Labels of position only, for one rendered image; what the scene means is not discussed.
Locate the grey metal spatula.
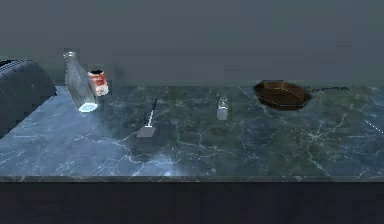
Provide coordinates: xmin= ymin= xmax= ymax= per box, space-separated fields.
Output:
xmin=136 ymin=97 xmax=159 ymax=139

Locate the clear glass salt shaker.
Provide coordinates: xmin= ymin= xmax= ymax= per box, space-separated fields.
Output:
xmin=216 ymin=96 xmax=229 ymax=121

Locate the dark marble kitchen counter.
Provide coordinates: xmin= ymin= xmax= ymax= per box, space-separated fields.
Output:
xmin=0 ymin=85 xmax=384 ymax=224

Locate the brown frying pan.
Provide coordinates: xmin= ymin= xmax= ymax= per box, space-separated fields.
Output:
xmin=252 ymin=79 xmax=350 ymax=112

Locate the clear glass bottle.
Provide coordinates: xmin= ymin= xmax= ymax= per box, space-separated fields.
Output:
xmin=63 ymin=50 xmax=100 ymax=113

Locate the black toaster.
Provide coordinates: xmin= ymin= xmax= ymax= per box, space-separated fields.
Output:
xmin=0 ymin=59 xmax=58 ymax=139

